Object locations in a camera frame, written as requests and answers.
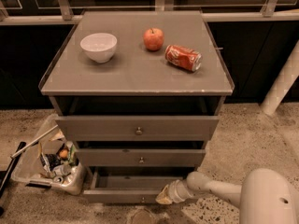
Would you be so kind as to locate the grey bottom drawer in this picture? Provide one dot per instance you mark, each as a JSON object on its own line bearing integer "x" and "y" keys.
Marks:
{"x": 131, "y": 185}

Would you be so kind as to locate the black bar on floor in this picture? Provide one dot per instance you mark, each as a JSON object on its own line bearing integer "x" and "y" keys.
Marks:
{"x": 6, "y": 174}

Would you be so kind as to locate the grey drawer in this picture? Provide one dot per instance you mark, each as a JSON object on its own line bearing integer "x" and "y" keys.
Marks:
{"x": 138, "y": 128}
{"x": 142, "y": 154}
{"x": 131, "y": 185}

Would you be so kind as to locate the clear plastic bin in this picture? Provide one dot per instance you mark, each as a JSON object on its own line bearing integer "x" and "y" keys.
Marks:
{"x": 41, "y": 166}

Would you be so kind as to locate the grey drawer cabinet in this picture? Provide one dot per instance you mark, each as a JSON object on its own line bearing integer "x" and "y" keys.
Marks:
{"x": 135, "y": 81}

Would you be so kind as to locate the red apple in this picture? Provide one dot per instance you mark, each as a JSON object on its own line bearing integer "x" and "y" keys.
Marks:
{"x": 153, "y": 39}

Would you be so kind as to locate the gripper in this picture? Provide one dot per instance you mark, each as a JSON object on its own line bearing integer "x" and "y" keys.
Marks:
{"x": 175, "y": 191}

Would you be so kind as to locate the grey top drawer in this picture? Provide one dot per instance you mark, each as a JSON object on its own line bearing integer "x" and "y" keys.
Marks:
{"x": 138, "y": 128}

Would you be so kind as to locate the metal railing frame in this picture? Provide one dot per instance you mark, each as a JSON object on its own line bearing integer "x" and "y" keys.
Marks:
{"x": 48, "y": 12}

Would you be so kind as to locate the grey middle drawer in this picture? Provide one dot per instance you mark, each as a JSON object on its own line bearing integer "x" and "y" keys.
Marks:
{"x": 142, "y": 154}

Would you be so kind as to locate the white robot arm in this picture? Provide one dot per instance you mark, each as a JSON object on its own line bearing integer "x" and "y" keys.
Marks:
{"x": 265, "y": 196}

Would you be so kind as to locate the white diagonal post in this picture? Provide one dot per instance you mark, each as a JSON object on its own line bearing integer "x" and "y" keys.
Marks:
{"x": 286, "y": 77}

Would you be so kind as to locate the metal rod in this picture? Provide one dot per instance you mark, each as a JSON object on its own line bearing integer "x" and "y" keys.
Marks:
{"x": 20, "y": 151}

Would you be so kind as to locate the orange fruit in bin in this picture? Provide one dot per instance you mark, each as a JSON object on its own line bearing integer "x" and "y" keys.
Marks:
{"x": 63, "y": 153}

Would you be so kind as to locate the white ceramic bowl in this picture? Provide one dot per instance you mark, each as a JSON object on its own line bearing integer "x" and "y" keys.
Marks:
{"x": 99, "y": 47}

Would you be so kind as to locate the red soda can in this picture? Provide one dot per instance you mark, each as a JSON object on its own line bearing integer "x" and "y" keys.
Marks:
{"x": 182, "y": 57}

